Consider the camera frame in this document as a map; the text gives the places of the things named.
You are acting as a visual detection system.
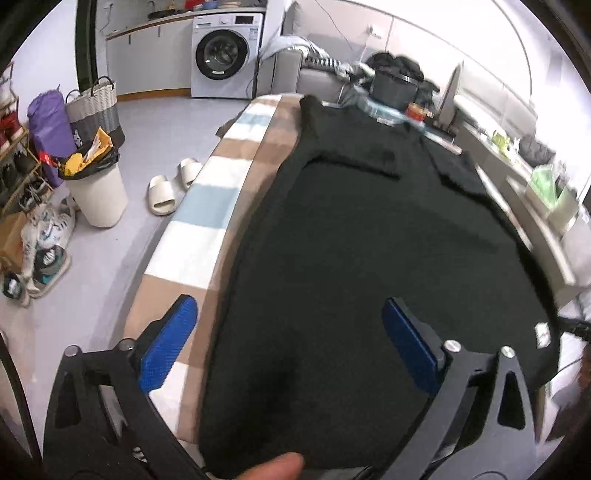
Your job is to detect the grey sofa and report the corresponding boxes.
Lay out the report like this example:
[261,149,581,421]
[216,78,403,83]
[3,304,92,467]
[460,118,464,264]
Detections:
[256,1,374,102]

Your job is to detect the black trash bag with wrappers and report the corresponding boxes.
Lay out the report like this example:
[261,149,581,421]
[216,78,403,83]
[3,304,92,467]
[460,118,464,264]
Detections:
[51,127,120,180]

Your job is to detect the red bowl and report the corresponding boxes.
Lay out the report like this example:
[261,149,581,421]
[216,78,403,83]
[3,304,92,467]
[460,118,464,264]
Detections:
[406,103,429,122]

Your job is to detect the kitchen counter cabinet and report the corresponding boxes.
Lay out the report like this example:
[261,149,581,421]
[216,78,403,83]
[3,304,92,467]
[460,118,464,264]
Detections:
[106,7,266,100]

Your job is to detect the pile of black clothes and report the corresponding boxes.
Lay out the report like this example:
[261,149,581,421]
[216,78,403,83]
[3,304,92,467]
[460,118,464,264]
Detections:
[366,51,440,93]

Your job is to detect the right hand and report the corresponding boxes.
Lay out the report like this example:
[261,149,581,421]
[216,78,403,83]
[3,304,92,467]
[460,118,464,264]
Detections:
[575,343,591,396]

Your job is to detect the purple bag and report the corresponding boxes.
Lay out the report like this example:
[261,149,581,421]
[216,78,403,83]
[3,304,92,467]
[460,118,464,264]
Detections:
[27,89,76,188]

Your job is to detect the teal green sneaker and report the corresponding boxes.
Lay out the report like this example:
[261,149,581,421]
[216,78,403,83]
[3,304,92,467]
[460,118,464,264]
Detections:
[27,245,71,298]

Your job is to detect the right cream slipper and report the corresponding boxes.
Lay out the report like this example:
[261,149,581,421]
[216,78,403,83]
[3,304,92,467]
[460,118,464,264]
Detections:
[178,157,204,191]

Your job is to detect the checkered bed cover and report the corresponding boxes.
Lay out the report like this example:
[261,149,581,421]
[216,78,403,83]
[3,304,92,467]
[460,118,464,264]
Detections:
[124,93,301,443]

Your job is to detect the black knit sweater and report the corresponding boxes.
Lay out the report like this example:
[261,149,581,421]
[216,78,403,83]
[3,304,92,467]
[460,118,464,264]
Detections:
[198,96,560,478]

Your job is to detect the white sneakers pile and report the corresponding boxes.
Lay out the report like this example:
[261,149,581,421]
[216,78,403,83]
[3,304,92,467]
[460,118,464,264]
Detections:
[21,196,78,279]

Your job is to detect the wooden shoe rack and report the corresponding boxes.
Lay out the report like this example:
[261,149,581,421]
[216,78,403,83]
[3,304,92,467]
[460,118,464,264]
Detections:
[1,61,52,219]

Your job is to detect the black cooking pot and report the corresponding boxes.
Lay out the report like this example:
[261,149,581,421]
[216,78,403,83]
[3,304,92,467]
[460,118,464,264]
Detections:
[369,68,424,110]

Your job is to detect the green plastic bag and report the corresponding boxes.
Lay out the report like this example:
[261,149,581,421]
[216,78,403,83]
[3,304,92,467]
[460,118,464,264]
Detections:
[529,164,569,209]

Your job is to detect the cardboard box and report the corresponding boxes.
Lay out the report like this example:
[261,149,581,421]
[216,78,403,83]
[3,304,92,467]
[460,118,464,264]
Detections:
[0,212,27,273]

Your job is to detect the white trash bin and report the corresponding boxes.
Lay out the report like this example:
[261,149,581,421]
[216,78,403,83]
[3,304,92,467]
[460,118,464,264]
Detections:
[65,164,128,229]

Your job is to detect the left hand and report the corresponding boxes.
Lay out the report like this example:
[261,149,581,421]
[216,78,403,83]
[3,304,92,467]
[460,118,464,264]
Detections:
[236,452,304,480]

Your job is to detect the woven grey white basket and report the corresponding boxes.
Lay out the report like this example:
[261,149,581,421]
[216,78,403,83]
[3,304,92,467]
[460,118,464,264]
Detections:
[65,76,125,149]

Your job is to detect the white washing machine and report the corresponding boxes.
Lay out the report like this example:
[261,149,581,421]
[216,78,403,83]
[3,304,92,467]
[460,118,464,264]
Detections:
[190,12,264,100]

